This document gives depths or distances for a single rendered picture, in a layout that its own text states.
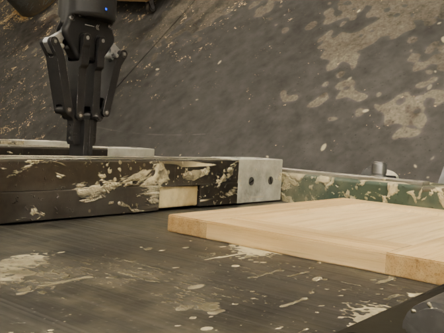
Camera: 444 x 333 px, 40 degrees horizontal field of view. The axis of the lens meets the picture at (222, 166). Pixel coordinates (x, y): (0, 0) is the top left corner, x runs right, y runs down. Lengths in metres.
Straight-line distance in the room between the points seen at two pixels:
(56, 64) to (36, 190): 0.18
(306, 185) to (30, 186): 0.51
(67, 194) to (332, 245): 0.32
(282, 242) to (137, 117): 2.63
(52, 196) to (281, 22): 2.57
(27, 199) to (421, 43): 2.18
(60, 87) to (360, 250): 0.44
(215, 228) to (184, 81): 2.59
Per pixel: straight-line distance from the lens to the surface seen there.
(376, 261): 0.54
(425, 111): 2.39
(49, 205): 0.72
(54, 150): 1.10
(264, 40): 3.14
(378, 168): 1.04
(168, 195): 0.85
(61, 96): 0.80
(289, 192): 1.06
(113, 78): 0.85
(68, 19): 0.81
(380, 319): 0.22
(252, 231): 0.60
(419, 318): 0.21
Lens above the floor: 1.64
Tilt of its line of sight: 39 degrees down
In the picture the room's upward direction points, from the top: 35 degrees counter-clockwise
